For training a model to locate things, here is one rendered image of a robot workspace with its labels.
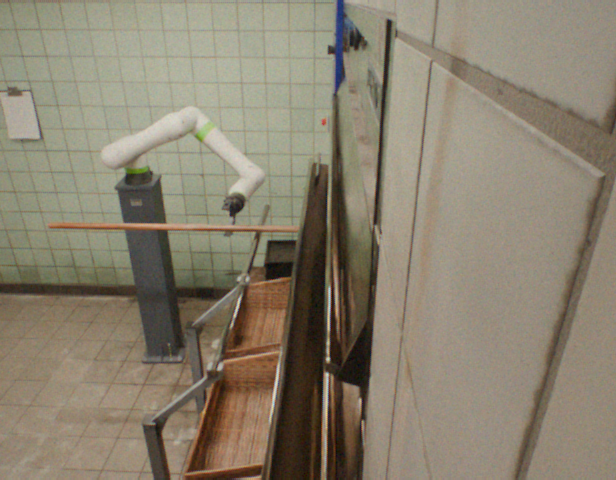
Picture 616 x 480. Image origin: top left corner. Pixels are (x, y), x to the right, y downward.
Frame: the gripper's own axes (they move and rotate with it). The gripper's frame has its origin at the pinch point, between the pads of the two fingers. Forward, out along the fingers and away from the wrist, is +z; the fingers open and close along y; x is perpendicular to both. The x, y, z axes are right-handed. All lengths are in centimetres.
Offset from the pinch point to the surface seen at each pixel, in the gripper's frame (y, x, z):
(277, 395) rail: -25, -39, 131
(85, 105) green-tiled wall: -28, 114, -112
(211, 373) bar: 2, -16, 97
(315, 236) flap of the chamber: -22, -43, 57
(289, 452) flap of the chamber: -23, -42, 142
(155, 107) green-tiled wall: -28, 68, -113
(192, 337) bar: 28, 5, 49
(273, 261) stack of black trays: 38, -17, -31
